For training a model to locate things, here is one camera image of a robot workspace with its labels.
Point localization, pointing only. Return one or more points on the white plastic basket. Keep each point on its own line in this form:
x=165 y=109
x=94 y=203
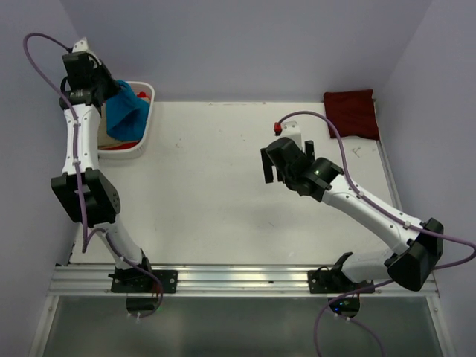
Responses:
x=111 y=149

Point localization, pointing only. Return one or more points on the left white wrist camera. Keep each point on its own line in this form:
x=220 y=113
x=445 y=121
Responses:
x=82 y=45

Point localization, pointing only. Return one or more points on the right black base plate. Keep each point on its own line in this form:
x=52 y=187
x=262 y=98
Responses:
x=325 y=281

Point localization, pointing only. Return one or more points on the folded dark red shirt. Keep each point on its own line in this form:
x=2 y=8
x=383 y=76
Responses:
x=352 y=113

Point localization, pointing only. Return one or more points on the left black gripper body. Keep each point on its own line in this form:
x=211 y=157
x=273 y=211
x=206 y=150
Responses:
x=103 y=79

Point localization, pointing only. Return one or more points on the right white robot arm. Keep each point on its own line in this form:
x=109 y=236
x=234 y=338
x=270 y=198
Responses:
x=413 y=247

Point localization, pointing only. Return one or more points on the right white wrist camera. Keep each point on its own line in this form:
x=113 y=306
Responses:
x=289 y=130

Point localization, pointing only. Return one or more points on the aluminium mounting rail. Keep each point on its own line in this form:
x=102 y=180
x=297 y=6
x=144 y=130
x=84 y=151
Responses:
x=192 y=280

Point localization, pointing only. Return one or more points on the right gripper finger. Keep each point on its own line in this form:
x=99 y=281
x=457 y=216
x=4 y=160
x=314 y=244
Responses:
x=309 y=149
x=267 y=166

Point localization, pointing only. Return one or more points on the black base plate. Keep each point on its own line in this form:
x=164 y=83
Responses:
x=325 y=281
x=163 y=280

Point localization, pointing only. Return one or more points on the blue t shirt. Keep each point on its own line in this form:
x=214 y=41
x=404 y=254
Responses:
x=126 y=114

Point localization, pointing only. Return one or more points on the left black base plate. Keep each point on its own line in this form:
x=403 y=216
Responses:
x=163 y=280

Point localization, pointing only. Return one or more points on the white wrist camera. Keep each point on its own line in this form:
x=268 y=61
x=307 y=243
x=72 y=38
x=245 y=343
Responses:
x=82 y=45
x=289 y=130

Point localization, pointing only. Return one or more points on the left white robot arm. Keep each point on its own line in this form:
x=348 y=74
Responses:
x=85 y=193

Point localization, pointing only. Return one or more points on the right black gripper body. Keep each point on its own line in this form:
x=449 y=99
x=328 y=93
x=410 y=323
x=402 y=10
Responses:
x=288 y=179

